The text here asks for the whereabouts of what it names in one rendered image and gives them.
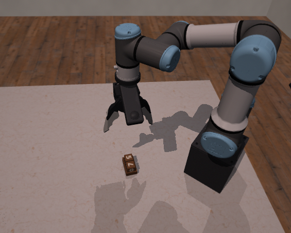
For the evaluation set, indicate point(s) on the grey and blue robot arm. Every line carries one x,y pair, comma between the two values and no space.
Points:
252,59

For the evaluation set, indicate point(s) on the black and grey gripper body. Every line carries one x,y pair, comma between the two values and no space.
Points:
116,91

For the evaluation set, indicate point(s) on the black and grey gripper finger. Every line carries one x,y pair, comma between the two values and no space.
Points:
146,110
112,114

